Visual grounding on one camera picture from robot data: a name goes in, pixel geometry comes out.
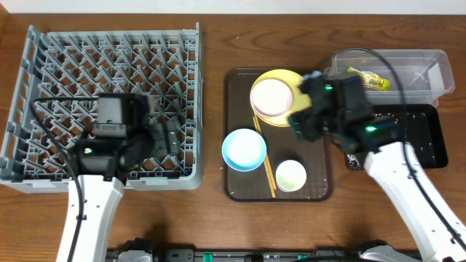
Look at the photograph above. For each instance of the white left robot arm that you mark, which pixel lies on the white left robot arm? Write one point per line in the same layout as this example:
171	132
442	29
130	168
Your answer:
92	204

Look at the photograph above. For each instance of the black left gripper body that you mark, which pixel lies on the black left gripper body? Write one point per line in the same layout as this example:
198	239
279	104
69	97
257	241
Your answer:
169	136

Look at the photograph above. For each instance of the yellow plate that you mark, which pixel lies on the yellow plate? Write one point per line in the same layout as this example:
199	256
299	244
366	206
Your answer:
300	100

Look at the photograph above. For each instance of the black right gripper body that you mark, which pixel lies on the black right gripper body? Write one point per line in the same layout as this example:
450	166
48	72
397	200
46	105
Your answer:
306	118

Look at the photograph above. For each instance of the pink bowl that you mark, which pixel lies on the pink bowl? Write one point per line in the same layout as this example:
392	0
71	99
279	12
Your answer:
271	98

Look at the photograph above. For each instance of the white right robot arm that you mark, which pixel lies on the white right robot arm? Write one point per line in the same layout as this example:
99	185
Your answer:
439	234

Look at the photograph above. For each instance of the black waste tray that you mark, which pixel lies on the black waste tray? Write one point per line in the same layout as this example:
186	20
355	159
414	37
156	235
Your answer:
424	132

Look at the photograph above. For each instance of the blue bowl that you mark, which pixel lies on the blue bowl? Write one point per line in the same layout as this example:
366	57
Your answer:
244	150

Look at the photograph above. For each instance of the green orange snack wrapper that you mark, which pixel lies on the green orange snack wrapper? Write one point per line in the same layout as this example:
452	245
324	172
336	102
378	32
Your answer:
372	80

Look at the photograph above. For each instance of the wooden chopstick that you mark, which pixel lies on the wooden chopstick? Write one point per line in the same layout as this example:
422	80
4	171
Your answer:
270	171
271	182

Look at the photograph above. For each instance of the dark brown serving tray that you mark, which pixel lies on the dark brown serving tray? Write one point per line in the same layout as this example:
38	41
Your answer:
281	145

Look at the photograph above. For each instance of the grey dishwasher rack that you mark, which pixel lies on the grey dishwasher rack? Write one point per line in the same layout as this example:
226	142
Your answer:
62	73

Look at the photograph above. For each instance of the clear plastic bin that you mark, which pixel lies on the clear plastic bin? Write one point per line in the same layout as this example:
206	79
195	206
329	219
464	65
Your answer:
424	73

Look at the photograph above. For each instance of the cooked rice leftovers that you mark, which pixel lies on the cooked rice leftovers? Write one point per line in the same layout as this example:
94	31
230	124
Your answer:
353	162

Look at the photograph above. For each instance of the small pale green bowl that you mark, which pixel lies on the small pale green bowl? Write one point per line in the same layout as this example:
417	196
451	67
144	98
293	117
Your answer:
290	176

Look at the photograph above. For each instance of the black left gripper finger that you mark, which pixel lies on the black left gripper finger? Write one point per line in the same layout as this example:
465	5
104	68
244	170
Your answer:
160	147
172	137

